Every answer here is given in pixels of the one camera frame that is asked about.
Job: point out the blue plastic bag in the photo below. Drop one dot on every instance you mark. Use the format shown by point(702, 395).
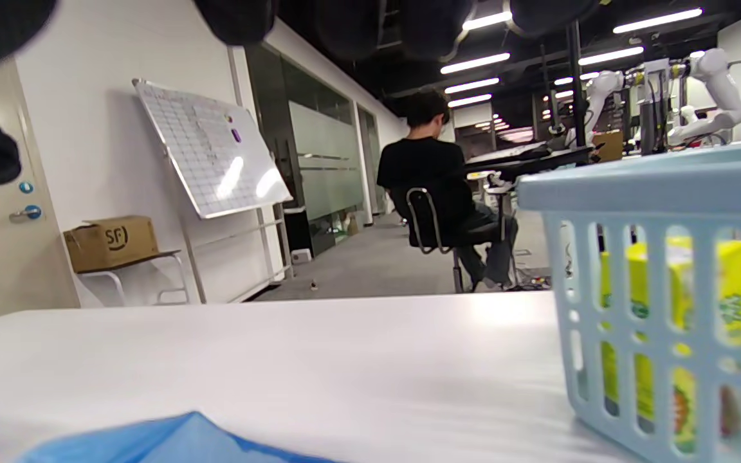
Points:
point(177, 444)

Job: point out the light blue plastic basket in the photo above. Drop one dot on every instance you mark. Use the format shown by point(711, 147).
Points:
point(653, 193)

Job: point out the yellow chrysanthemum tea package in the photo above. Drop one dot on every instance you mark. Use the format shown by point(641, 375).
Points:
point(637, 283)
point(731, 283)

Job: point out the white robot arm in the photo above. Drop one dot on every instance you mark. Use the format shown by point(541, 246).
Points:
point(602, 90)
point(721, 83)

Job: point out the brown cardboard box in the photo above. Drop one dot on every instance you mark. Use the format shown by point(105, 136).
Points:
point(110, 241)

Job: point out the whiteboard on white stand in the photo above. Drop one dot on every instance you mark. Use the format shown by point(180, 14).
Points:
point(210, 148)

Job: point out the white shelf cart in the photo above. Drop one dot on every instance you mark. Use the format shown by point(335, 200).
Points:
point(152, 260)

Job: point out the frosted glass partition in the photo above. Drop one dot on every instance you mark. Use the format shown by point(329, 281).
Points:
point(325, 154)

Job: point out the black office chair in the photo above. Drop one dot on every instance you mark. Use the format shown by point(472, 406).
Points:
point(422, 225)

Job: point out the black desk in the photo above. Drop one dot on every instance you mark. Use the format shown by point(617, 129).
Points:
point(525, 161)

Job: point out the row of ceiling light strips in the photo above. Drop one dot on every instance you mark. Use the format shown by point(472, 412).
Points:
point(657, 20)

